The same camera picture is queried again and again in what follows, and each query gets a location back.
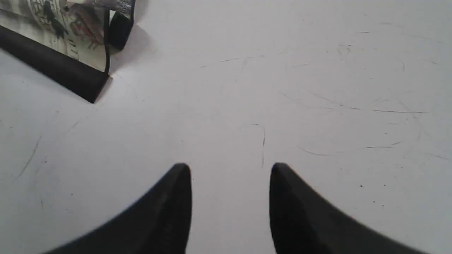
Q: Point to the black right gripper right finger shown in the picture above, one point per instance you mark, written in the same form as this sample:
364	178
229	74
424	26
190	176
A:
303	222

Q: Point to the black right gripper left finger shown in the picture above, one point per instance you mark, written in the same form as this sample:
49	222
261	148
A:
157	223

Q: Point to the painted paper folding fan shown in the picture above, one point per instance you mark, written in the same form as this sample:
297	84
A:
69	41

